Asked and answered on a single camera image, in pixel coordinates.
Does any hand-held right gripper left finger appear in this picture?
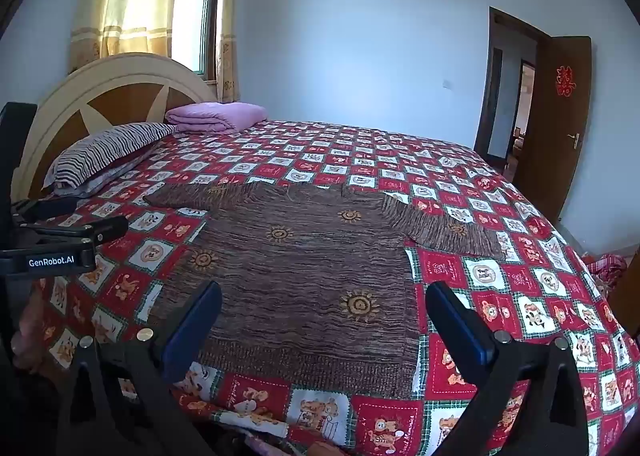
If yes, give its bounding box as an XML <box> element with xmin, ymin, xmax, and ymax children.
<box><xmin>55</xmin><ymin>280</ymin><xmax>224</xmax><ymax>456</ymax></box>

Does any red cloth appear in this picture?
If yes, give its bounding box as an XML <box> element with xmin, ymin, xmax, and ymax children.
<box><xmin>584</xmin><ymin>253</ymin><xmax>629</xmax><ymax>291</ymax></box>

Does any red paper door decoration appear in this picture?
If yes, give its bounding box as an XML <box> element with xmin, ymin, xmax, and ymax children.
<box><xmin>555</xmin><ymin>66</ymin><xmax>575</xmax><ymax>97</ymax></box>

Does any red checked printed bed sheet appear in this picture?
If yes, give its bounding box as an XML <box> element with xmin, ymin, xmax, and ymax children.
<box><xmin>30</xmin><ymin>118</ymin><xmax>640</xmax><ymax>456</ymax></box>

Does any window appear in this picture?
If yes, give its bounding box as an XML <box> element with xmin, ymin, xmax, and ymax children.
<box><xmin>170</xmin><ymin>0</ymin><xmax>227</xmax><ymax>82</ymax></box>

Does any narrow yellow curtain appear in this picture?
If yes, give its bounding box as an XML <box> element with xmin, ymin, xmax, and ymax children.
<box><xmin>215</xmin><ymin>0</ymin><xmax>244</xmax><ymax>104</ymax></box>

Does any folded purple blanket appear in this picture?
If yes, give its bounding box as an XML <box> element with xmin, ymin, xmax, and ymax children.
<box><xmin>166</xmin><ymin>102</ymin><xmax>269</xmax><ymax>133</ymax></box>

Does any wooden furniture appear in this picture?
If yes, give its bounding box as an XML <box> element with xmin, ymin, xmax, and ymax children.
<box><xmin>606</xmin><ymin>256</ymin><xmax>640</xmax><ymax>339</ymax></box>

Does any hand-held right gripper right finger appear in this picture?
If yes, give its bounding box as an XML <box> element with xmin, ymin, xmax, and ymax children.
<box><xmin>425</xmin><ymin>280</ymin><xmax>591</xmax><ymax>456</ymax></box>

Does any dark wooden door frame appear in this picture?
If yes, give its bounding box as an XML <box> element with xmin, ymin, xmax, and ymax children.
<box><xmin>474</xmin><ymin>6</ymin><xmax>554</xmax><ymax>171</ymax></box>

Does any brown knitted sweater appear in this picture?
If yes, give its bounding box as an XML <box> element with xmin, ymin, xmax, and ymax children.
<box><xmin>142</xmin><ymin>181</ymin><xmax>508</xmax><ymax>399</ymax></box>

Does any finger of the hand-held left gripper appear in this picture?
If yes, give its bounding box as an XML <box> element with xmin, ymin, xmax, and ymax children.
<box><xmin>20</xmin><ymin>215</ymin><xmax>130</xmax><ymax>251</ymax></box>
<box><xmin>12</xmin><ymin>196</ymin><xmax>79</xmax><ymax>225</ymax></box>

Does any cream and brown headboard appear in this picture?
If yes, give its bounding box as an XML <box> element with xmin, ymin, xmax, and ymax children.
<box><xmin>10</xmin><ymin>53</ymin><xmax>217</xmax><ymax>201</ymax></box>

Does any brown wooden door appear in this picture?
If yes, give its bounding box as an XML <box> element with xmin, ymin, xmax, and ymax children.
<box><xmin>512</xmin><ymin>36</ymin><xmax>594</xmax><ymax>225</ymax></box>

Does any striped pillow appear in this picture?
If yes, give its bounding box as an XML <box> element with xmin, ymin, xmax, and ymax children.
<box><xmin>44</xmin><ymin>122</ymin><xmax>179</xmax><ymax>197</ymax></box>

